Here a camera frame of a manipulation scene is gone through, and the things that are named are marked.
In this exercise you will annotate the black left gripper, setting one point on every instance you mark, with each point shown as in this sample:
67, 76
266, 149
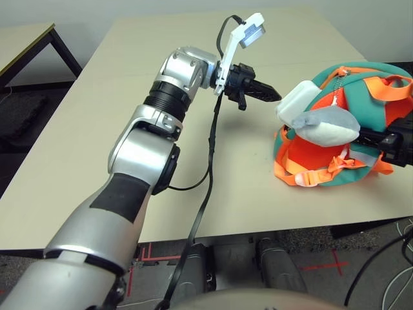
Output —
237, 80

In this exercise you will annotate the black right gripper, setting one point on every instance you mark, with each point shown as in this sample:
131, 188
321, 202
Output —
401, 142

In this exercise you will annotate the white pencil case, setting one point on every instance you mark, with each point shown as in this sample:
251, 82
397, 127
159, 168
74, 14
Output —
298, 103

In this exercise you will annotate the green and orange backpack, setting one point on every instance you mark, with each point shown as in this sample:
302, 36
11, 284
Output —
361, 97

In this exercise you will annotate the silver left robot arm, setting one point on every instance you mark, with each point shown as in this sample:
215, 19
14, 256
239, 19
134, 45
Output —
138, 155

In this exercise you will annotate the grey white plush shark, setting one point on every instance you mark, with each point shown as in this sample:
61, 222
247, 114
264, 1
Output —
329, 127

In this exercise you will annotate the black table foot bar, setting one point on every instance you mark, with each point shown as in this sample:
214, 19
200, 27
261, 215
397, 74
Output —
361, 231

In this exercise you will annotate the grey right robot leg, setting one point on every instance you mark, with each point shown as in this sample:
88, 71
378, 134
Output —
280, 268

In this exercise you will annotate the grey robot leg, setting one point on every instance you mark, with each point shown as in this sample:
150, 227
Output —
280, 268
193, 271

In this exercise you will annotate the grey left robot leg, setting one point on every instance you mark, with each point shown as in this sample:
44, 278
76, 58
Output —
193, 271

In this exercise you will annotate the grey robot torso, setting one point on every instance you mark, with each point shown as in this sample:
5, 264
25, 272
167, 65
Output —
258, 302

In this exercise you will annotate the black framed side table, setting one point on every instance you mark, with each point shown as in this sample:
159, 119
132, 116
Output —
26, 42

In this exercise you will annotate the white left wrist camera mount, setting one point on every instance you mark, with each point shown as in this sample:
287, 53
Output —
240, 35

